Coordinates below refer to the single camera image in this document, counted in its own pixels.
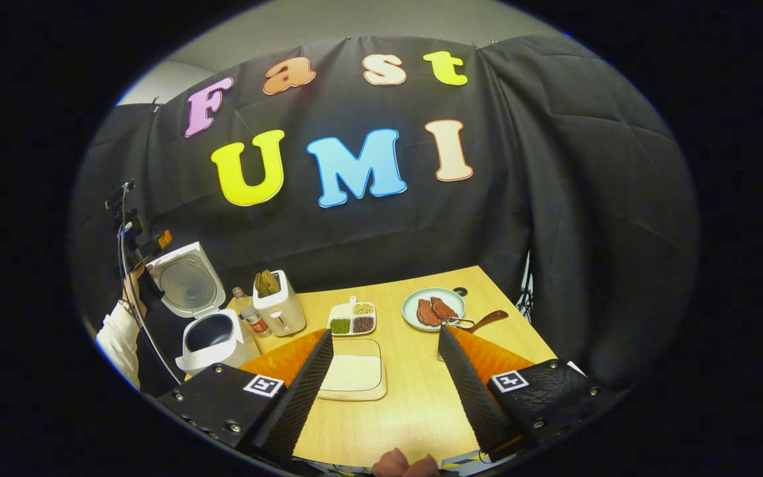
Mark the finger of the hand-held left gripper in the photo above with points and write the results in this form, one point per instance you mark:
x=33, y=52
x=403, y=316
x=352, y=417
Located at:
x=163, y=240

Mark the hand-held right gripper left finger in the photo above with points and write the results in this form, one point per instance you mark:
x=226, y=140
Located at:
x=299, y=397

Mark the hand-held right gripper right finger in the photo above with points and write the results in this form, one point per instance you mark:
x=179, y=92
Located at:
x=471, y=397

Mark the white rice tray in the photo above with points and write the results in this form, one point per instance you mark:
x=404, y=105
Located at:
x=355, y=374

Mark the brown wooden spoon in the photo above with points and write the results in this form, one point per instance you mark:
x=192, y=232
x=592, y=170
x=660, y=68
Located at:
x=491, y=319

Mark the white rice cooker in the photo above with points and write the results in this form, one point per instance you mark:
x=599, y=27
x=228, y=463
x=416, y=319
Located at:
x=212, y=331

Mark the white toaster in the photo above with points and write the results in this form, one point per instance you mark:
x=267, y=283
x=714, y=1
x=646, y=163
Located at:
x=285, y=315

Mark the clear plastic bottle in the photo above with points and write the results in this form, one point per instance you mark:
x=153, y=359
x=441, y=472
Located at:
x=254, y=318

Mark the red meat piece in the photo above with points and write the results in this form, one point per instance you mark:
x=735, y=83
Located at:
x=444, y=308
x=428, y=313

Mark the white divided bean dish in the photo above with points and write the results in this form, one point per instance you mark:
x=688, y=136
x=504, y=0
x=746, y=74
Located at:
x=352, y=318

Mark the pale green plate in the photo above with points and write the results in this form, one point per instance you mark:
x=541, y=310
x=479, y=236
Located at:
x=411, y=308

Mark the white metal stand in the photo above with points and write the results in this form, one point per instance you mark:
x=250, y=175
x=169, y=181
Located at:
x=525, y=291

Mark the black cloth clip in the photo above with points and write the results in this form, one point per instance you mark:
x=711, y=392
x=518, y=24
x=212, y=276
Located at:
x=155, y=104

